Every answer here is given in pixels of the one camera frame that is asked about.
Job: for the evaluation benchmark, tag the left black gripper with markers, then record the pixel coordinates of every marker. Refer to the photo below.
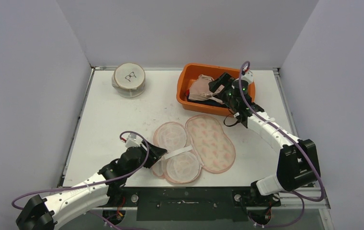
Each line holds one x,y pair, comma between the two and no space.
153,153

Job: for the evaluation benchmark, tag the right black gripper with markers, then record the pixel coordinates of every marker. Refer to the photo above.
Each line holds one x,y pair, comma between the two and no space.
221,85

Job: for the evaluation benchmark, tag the beige pink bra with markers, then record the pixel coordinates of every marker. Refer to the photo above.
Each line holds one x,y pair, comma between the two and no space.
200,87

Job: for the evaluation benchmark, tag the floral mesh laundry bag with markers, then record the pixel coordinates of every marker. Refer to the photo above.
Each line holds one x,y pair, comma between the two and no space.
199,145

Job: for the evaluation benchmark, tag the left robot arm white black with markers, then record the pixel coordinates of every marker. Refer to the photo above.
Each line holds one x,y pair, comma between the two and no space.
54,211

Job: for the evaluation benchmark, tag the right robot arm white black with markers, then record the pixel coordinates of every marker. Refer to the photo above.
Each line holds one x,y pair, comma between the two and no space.
297,159

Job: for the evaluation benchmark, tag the round white mesh laundry bag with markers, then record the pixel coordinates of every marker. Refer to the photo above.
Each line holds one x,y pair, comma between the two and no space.
129,80

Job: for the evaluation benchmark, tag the navy blue garment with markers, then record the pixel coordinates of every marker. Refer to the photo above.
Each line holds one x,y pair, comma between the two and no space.
211,101

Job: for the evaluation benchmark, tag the orange plastic bin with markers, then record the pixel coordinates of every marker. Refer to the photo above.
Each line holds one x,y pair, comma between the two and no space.
192,71

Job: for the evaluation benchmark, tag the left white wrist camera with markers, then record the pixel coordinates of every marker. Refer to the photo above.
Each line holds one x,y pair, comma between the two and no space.
133,140

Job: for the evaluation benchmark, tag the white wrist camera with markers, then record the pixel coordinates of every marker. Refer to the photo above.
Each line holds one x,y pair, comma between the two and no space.
133,140
248,77

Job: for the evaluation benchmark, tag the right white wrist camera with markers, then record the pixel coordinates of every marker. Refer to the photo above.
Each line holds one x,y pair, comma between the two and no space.
248,77

